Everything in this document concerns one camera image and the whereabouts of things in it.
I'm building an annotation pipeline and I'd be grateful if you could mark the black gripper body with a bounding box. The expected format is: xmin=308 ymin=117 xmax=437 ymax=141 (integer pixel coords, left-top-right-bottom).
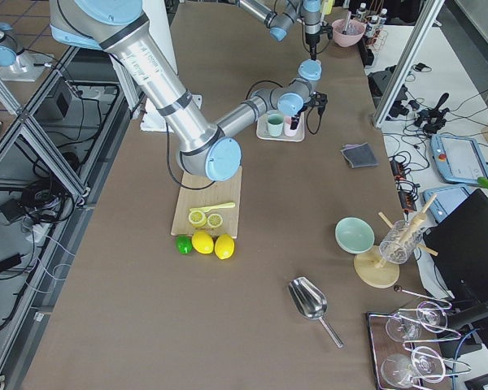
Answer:
xmin=296 ymin=102 xmax=313 ymax=117
xmin=304 ymin=32 xmax=320 ymax=47

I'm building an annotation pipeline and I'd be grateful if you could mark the pink cup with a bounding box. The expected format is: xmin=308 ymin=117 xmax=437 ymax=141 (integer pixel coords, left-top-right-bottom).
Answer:
xmin=283 ymin=116 xmax=298 ymax=137

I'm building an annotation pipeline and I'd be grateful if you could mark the green cup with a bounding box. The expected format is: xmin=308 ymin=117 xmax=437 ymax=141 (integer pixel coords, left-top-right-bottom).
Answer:
xmin=267 ymin=110 xmax=284 ymax=137

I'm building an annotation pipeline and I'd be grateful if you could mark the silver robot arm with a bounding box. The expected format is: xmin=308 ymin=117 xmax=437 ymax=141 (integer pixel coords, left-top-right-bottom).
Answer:
xmin=233 ymin=0 xmax=321 ymax=60
xmin=50 ymin=1 xmax=321 ymax=181

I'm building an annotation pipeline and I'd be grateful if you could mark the cream rabbit tray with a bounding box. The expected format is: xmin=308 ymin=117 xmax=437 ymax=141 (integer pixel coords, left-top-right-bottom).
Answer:
xmin=256 ymin=110 xmax=306 ymax=142

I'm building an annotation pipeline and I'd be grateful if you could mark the black glass rack tray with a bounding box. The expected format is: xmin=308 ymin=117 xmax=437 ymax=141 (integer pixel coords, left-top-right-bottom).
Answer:
xmin=364 ymin=310 xmax=488 ymax=390

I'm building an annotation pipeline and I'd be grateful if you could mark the pink bowl with ice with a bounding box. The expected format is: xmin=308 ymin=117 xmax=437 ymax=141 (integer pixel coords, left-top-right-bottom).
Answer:
xmin=331 ymin=19 xmax=366 ymax=47

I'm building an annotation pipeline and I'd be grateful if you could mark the yellow cup on rack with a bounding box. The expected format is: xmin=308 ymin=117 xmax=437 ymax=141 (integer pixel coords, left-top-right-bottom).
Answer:
xmin=320 ymin=0 xmax=334 ymax=15

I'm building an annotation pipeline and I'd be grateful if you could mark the grey folded cloth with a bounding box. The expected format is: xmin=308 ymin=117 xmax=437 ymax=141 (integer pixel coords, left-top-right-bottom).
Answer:
xmin=341 ymin=143 xmax=378 ymax=168

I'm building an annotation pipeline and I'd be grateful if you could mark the wooden cutting board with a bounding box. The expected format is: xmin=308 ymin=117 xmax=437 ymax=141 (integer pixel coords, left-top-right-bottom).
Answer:
xmin=170 ymin=166 xmax=244 ymax=239

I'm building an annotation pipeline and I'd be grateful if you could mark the yellow plastic knife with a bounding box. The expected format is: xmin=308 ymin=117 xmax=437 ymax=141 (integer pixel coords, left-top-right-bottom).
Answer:
xmin=189 ymin=201 xmax=236 ymax=213

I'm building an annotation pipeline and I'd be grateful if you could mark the lemon slice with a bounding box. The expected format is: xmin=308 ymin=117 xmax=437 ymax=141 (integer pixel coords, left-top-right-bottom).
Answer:
xmin=207 ymin=213 xmax=224 ymax=229
xmin=188 ymin=210 xmax=207 ymax=228

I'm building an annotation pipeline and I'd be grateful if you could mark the green bowl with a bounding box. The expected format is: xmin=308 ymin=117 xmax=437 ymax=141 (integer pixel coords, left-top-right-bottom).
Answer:
xmin=335 ymin=217 xmax=375 ymax=254

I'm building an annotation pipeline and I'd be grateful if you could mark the whole yellow lemon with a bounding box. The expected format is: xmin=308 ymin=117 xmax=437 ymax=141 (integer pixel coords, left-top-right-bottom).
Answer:
xmin=214 ymin=234 xmax=235 ymax=260

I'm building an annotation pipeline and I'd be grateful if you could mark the clear glass on stand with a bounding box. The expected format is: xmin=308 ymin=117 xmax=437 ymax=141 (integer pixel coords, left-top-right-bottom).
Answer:
xmin=379 ymin=220 xmax=425 ymax=264

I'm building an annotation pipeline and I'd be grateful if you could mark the blue teach pendant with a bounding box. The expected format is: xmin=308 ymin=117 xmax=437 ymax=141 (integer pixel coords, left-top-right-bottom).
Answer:
xmin=422 ymin=184 xmax=472 ymax=223
xmin=430 ymin=134 xmax=488 ymax=185

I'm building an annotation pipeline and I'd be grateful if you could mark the green lime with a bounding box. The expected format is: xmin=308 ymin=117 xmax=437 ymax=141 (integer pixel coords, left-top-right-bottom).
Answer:
xmin=175 ymin=236 xmax=193 ymax=254

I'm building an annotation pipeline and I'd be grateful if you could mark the wooden stand with base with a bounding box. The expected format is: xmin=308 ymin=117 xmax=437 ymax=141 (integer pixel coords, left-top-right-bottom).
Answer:
xmin=354 ymin=195 xmax=438 ymax=288

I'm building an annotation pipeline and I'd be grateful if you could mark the metal scoop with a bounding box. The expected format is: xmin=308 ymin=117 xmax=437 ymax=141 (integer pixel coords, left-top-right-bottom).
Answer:
xmin=288 ymin=276 xmax=344 ymax=348

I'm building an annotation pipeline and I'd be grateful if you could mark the black monitor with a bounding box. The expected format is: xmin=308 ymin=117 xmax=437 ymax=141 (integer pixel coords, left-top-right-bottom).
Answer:
xmin=425 ymin=189 xmax=488 ymax=303

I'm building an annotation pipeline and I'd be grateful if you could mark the wine glass on rack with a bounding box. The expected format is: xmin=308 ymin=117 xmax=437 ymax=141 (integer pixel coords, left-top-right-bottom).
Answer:
xmin=386 ymin=301 xmax=447 ymax=343

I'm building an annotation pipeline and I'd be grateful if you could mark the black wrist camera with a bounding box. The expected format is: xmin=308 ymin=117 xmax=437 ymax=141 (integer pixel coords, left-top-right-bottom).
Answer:
xmin=307 ymin=92 xmax=328 ymax=116

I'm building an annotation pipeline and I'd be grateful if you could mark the metal scoop handle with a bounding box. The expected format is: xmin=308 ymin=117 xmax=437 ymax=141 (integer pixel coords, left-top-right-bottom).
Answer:
xmin=342 ymin=11 xmax=351 ymax=35

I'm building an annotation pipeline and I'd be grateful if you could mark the aluminium frame post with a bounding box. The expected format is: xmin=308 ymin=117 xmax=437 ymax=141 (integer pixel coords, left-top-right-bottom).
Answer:
xmin=373 ymin=0 xmax=445 ymax=129

